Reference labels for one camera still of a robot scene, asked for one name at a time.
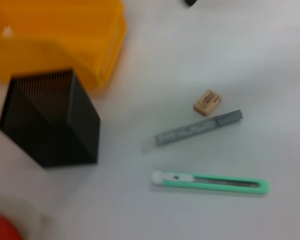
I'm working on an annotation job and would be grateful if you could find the grey marker pen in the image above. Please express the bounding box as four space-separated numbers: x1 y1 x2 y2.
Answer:
140 109 244 154

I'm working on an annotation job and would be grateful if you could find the mint green utility knife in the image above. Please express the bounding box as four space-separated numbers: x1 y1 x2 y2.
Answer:
151 170 270 197

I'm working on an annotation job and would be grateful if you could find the yellow plastic bin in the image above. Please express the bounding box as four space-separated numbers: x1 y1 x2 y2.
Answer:
0 0 128 97

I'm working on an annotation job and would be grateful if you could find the pale green wavy fruit plate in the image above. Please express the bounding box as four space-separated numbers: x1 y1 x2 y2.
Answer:
0 174 57 240

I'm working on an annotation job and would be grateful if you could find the red-orange fruit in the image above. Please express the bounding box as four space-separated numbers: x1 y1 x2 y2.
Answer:
0 212 22 240

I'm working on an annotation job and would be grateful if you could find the black mesh pen holder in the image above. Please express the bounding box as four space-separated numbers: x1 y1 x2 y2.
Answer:
0 68 101 170

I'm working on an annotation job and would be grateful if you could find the beige eraser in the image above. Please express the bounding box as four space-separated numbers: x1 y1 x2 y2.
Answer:
192 89 222 118

